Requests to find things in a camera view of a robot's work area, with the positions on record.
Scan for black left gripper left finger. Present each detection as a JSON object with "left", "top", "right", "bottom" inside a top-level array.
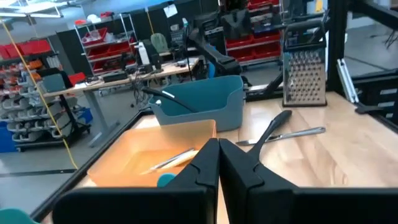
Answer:
[{"left": 50, "top": 138, "right": 220, "bottom": 224}]

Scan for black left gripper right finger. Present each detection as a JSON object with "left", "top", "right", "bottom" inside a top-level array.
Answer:
[{"left": 219, "top": 138, "right": 398, "bottom": 224}]

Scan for teal plastic bin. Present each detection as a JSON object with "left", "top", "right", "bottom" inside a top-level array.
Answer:
[{"left": 0, "top": 173, "right": 177, "bottom": 224}]

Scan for small black ladle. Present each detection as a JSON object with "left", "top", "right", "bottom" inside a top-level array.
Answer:
[{"left": 247, "top": 110, "right": 294, "bottom": 162}]

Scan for orange translucent plastic bin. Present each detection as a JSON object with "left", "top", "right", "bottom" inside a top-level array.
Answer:
[{"left": 86, "top": 119, "right": 218, "bottom": 188}]

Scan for blue-grey plastic bin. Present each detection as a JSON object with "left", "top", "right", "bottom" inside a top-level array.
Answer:
[{"left": 148, "top": 75, "right": 245, "bottom": 133}]

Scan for metal box grater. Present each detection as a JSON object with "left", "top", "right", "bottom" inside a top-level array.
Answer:
[{"left": 282, "top": 18, "right": 328, "bottom": 108}]

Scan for blue crate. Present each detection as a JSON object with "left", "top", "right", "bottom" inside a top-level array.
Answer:
[{"left": 76, "top": 107, "right": 94, "bottom": 125}]

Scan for black power supply box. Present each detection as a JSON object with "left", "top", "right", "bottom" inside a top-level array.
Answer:
[{"left": 102, "top": 70, "right": 129, "bottom": 83}]

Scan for wooden-top workbench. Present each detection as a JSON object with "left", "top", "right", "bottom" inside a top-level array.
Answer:
[{"left": 43, "top": 57, "right": 200, "bottom": 149}]

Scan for white jug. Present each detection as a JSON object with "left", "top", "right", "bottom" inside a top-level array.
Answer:
[{"left": 138, "top": 42, "right": 151, "bottom": 65}]

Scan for shelving with red bins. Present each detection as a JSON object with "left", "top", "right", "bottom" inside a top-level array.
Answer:
[{"left": 225, "top": 0, "right": 282, "bottom": 66}]

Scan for green office chair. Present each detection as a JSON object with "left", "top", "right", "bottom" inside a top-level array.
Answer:
[{"left": 150, "top": 32, "right": 170, "bottom": 54}]

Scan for metal shelf rack red bins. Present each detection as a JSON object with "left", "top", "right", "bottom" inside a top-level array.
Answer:
[{"left": 73, "top": 12, "right": 137, "bottom": 75}]

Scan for rack of small parts bins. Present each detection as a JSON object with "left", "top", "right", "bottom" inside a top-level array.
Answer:
[{"left": 0, "top": 55, "right": 94, "bottom": 153}]

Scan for blue storage box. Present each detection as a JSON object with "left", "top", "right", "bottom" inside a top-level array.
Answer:
[{"left": 0, "top": 121, "right": 18, "bottom": 153}]

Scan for red storage bin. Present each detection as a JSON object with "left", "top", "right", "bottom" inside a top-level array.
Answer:
[{"left": 0, "top": 39, "right": 52, "bottom": 60}]

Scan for white light fixture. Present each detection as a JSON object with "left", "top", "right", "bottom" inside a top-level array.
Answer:
[{"left": 0, "top": 0, "right": 62, "bottom": 19}]

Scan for black table edge rail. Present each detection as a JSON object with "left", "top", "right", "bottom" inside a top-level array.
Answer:
[{"left": 29, "top": 107, "right": 156, "bottom": 223}]

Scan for black diagonal frame strut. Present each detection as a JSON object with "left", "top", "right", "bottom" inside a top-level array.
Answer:
[{"left": 244, "top": 70, "right": 285, "bottom": 102}]

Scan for silver metal bracket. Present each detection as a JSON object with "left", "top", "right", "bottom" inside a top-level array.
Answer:
[{"left": 336, "top": 58, "right": 360, "bottom": 104}]

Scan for black aluminium frame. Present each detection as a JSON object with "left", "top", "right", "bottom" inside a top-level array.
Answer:
[{"left": 326, "top": 0, "right": 398, "bottom": 125}]

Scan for yellow cable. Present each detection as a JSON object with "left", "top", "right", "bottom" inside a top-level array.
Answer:
[{"left": 0, "top": 18, "right": 78, "bottom": 170}]

